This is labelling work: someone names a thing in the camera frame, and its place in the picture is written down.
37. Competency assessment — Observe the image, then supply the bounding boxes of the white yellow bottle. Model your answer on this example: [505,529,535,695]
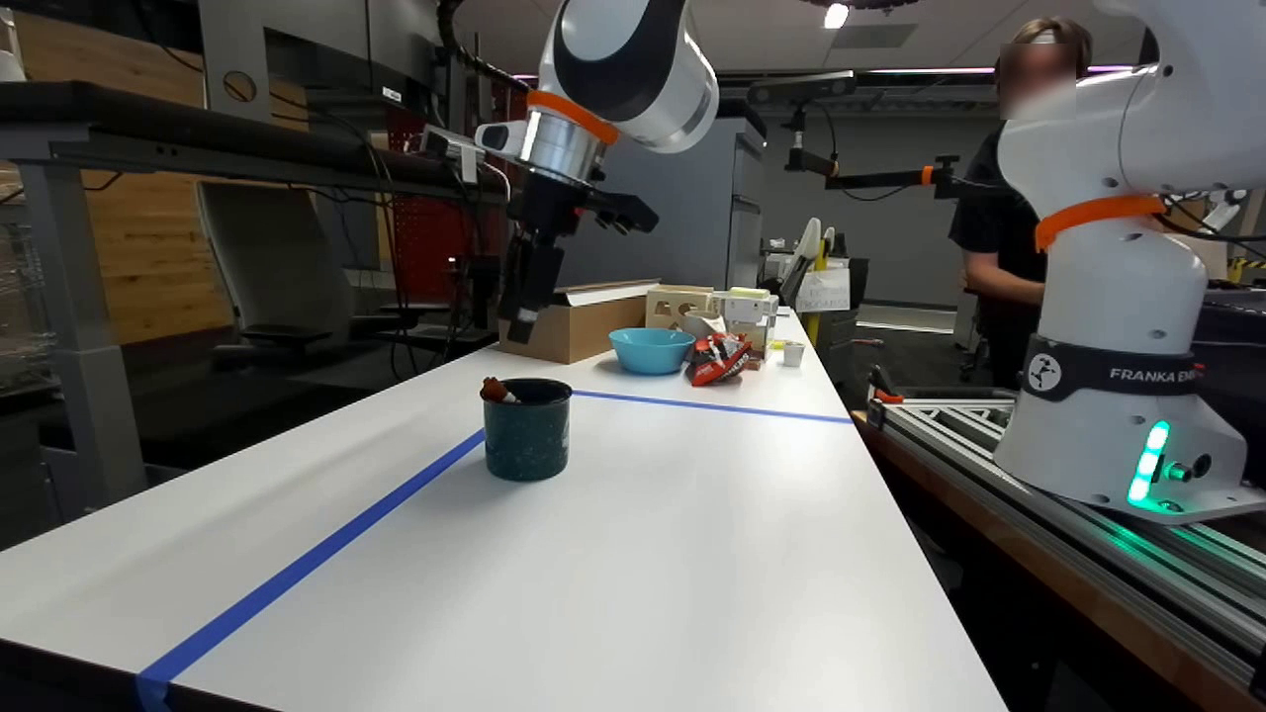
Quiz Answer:
[787,214,856,322]

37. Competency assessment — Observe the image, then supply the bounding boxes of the cardboard box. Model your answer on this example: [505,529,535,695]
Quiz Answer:
[530,276,663,368]

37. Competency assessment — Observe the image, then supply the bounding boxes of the person in black shirt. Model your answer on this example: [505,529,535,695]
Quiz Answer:
[944,14,1098,397]

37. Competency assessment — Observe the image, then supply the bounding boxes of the dark teal mug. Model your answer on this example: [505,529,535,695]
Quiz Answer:
[474,375,577,487]

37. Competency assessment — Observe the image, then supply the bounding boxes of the black corrugated cable hose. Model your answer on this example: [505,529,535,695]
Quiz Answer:
[435,0,538,94]

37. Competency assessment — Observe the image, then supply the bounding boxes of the grey cabinet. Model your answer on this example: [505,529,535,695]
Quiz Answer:
[560,115,771,299]

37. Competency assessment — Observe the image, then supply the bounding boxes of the printed beige box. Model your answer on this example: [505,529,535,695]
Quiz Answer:
[639,281,728,337]

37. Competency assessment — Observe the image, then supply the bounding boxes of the short blue tape line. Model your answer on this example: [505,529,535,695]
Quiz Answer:
[567,383,856,433]

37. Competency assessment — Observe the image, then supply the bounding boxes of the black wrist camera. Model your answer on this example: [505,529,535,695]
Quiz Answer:
[580,188,663,241]

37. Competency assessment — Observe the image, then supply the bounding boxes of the white container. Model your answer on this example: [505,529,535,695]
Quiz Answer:
[721,285,783,359]

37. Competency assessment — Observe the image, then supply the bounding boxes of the aluminium frame rail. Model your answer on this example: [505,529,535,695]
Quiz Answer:
[867,391,1266,712]

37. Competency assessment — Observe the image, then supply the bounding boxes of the blue bowl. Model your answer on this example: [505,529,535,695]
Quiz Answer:
[606,324,699,379]

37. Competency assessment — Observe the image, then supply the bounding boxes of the grey metal desk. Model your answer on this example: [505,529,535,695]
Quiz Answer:
[0,76,530,521]

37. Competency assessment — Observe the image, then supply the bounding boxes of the red black bag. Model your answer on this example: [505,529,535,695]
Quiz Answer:
[679,324,767,391]

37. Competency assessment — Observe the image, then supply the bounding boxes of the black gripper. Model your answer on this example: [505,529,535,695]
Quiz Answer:
[501,176,585,354]

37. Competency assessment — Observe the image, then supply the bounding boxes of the red cabinet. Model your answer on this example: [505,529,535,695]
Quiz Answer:
[386,193,515,309]

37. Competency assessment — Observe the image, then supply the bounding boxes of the white wrist cable adapter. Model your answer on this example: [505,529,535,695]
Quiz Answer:
[468,118,535,163]

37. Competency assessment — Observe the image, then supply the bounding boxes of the long blue tape line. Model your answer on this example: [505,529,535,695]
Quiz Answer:
[130,428,489,712]

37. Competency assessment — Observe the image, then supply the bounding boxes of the black orange camera mount arm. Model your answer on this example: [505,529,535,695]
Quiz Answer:
[779,102,961,208]

